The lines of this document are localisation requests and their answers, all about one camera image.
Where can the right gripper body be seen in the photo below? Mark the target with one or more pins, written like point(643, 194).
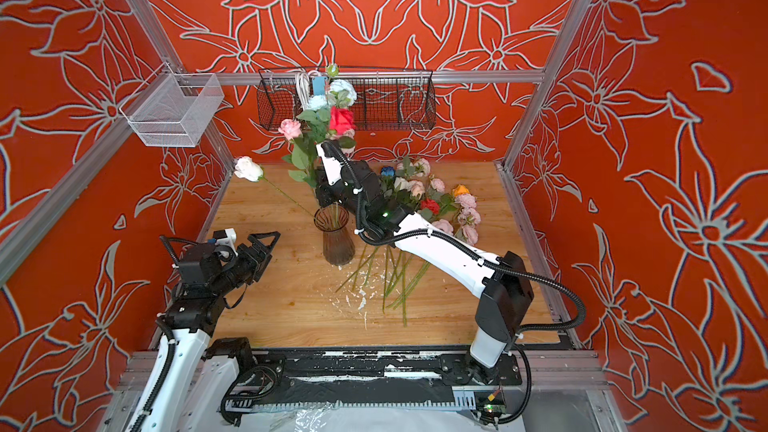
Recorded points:
point(344, 197)

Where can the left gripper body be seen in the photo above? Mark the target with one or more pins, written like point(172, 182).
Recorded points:
point(246, 265)

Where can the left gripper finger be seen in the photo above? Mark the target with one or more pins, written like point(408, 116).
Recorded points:
point(265, 257)
point(265, 240)

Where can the dark ribbed glass vase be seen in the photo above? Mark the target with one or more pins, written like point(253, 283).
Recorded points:
point(338, 246)

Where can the white rose stem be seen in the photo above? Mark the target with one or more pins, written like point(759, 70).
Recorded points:
point(247, 169)

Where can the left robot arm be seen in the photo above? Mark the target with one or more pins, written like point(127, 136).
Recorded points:
point(199, 383)

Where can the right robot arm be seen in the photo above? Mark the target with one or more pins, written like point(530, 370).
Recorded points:
point(499, 312)

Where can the light blue power strip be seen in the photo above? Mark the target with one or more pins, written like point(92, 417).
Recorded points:
point(319, 85)

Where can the small circuit board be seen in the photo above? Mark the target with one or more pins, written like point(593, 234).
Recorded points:
point(491, 408)

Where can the black wire wall basket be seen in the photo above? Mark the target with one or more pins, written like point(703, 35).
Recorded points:
point(387, 99)

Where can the clear acrylic wall bin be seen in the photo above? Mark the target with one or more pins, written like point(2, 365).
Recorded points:
point(170, 109)

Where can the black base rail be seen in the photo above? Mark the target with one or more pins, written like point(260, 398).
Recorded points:
point(443, 378)

